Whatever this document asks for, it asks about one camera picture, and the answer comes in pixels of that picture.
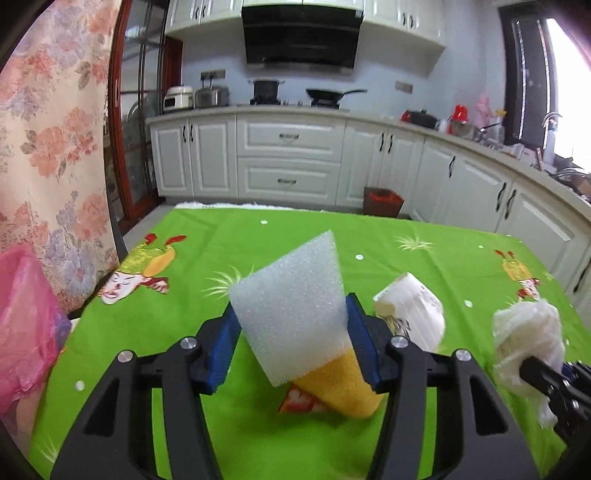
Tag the white foam block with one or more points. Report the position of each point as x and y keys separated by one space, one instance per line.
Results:
x=295 y=314

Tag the white plastic bag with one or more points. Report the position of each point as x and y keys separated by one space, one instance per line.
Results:
x=521 y=332

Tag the green printed tablecloth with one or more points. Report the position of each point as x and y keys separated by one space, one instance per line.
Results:
x=277 y=249

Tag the black wok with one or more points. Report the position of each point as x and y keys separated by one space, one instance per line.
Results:
x=328 y=96

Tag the black range hood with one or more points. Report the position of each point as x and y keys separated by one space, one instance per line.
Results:
x=300 y=37

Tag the white rice cooker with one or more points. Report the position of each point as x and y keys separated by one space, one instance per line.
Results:
x=178 y=99

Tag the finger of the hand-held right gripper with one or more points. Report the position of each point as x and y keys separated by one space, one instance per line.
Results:
x=572 y=371
x=540 y=374

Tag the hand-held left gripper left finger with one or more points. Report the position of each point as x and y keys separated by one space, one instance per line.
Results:
x=221 y=355

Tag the pink bottle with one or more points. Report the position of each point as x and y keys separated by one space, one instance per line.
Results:
x=483 y=108

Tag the steel pressure cooker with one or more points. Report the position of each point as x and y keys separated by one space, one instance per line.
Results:
x=211 y=96

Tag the steel kitchen faucet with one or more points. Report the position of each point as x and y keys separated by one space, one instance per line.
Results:
x=540 y=147

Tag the steel bowl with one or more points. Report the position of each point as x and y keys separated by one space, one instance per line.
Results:
x=461 y=129

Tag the red-lined trash bin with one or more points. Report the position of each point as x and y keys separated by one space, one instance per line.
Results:
x=382 y=203

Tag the pink plastic bag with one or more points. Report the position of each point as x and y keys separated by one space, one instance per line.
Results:
x=27 y=332

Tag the yellow sponge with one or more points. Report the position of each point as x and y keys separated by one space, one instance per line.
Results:
x=341 y=387

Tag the black and red pot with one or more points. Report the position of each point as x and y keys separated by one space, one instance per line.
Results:
x=420 y=119

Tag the white lower kitchen cabinets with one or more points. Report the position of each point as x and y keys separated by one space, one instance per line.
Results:
x=286 y=157

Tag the black stock pot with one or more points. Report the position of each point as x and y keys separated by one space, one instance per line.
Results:
x=266 y=91

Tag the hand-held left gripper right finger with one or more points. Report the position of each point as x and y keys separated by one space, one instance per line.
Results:
x=364 y=341

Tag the white crushed paper cup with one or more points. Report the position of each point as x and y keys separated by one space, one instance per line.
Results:
x=411 y=304

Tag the wall socket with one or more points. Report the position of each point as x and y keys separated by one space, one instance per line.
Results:
x=404 y=86
x=213 y=74

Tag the gas stove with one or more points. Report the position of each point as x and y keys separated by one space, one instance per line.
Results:
x=295 y=104

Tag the floral curtain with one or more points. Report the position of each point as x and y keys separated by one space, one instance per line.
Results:
x=55 y=138

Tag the wooden glass door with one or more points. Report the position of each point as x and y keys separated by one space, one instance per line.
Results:
x=138 y=115

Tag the red cup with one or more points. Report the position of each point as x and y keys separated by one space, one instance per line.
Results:
x=460 y=112

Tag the dark framed window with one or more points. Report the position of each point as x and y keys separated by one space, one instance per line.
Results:
x=526 y=69

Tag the white upper kitchen cabinets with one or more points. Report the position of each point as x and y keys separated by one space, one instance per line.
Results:
x=406 y=18

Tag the white kitchen cabinets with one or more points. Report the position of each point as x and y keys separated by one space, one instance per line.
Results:
x=406 y=18
x=286 y=157

